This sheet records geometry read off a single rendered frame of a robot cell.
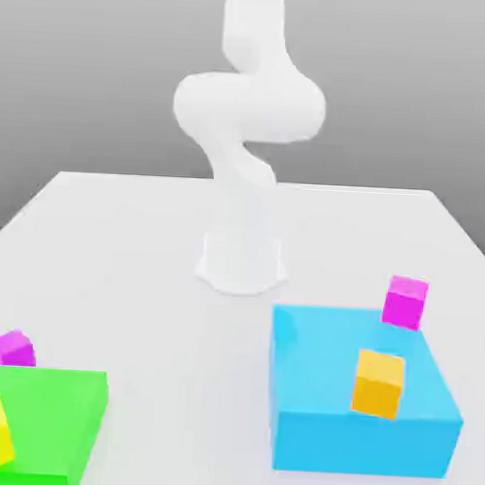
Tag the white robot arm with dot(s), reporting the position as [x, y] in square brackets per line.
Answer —
[249, 106]

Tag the small magenta cube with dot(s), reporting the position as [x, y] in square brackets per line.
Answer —
[403, 307]
[12, 348]

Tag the small orange cube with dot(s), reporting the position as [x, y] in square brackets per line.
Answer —
[376, 393]

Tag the large blue box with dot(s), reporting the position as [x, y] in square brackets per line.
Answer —
[324, 371]

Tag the large green box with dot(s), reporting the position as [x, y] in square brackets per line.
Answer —
[53, 417]

